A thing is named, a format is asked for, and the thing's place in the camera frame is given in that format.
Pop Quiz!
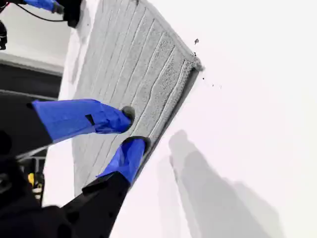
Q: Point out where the grey striped towel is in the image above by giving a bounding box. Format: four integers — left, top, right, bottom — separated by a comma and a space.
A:
71, 0, 205, 196

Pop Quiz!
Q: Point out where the black table clamp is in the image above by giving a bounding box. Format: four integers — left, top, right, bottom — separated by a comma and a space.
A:
63, 0, 83, 28

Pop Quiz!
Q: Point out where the black yellow power drill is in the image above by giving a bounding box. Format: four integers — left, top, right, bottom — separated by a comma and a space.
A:
26, 158, 45, 201

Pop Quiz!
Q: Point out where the black camera cable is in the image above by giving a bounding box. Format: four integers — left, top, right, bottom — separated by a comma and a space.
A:
0, 0, 67, 23

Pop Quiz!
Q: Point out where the black camera box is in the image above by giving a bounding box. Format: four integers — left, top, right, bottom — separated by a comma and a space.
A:
0, 21, 8, 50

